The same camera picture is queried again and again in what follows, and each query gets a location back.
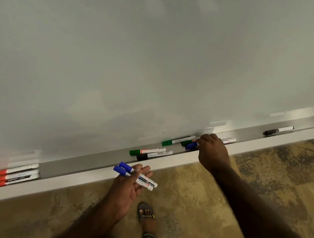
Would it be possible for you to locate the person's left hand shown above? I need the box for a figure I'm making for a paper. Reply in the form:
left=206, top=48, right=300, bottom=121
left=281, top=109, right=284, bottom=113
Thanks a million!
left=102, top=159, right=154, bottom=225

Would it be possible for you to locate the person's right hand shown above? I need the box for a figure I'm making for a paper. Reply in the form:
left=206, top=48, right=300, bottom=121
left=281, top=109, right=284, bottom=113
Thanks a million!
left=191, top=131, right=236, bottom=179

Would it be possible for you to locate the black-capped markers group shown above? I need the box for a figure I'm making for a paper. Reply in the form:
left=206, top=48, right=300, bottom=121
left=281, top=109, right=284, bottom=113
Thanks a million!
left=135, top=146, right=174, bottom=167
left=221, top=136, right=237, bottom=147
left=262, top=121, right=296, bottom=140

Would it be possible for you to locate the grey whiteboard tray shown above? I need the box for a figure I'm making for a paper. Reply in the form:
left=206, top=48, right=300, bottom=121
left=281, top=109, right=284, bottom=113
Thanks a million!
left=0, top=62, right=314, bottom=238

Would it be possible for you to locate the red-capped markers group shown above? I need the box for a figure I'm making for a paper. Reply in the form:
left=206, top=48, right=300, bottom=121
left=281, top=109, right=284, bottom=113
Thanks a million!
left=0, top=163, right=40, bottom=190
left=0, top=157, right=40, bottom=184
left=0, top=168, right=40, bottom=196

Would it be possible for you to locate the white whiteboard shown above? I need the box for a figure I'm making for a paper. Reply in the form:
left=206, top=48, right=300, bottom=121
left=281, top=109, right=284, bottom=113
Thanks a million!
left=0, top=0, right=314, bottom=227

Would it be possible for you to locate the person's right forearm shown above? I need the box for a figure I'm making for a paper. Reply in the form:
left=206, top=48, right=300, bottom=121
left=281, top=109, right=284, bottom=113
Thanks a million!
left=201, top=162, right=314, bottom=238

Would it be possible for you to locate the person's left forearm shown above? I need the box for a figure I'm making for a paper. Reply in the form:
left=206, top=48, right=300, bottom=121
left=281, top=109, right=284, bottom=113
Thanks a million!
left=46, top=196, right=130, bottom=238

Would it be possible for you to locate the person's right foot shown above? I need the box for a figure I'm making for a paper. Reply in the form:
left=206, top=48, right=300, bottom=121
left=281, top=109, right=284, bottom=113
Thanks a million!
left=133, top=202, right=162, bottom=238

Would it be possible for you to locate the black yellow-trim sandal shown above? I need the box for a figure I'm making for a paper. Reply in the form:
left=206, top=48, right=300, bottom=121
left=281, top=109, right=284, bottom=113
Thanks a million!
left=135, top=202, right=159, bottom=227

